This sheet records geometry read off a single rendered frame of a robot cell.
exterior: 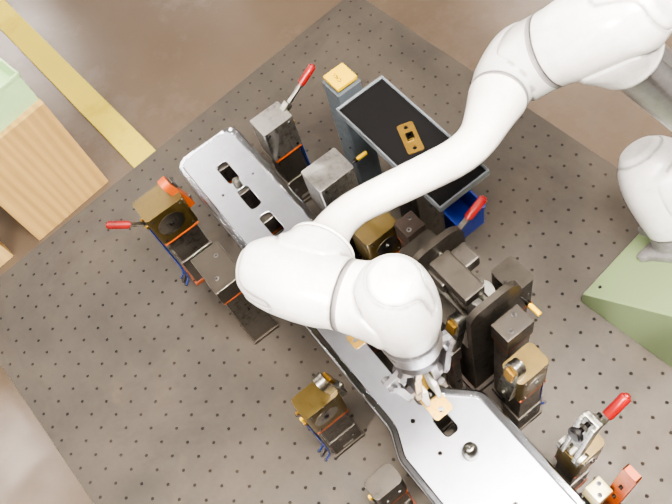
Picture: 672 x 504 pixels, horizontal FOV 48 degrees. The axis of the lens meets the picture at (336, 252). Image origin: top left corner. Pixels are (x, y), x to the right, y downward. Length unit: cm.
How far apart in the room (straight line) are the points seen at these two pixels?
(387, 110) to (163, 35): 226
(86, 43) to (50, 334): 205
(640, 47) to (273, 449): 125
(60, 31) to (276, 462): 281
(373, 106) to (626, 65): 67
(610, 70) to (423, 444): 79
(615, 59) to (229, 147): 107
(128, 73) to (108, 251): 159
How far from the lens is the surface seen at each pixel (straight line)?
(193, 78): 362
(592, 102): 323
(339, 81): 183
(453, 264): 149
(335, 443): 181
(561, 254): 206
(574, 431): 135
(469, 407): 159
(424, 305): 92
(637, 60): 129
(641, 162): 178
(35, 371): 229
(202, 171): 198
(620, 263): 199
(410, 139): 168
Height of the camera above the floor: 253
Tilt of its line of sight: 60 degrees down
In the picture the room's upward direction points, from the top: 22 degrees counter-clockwise
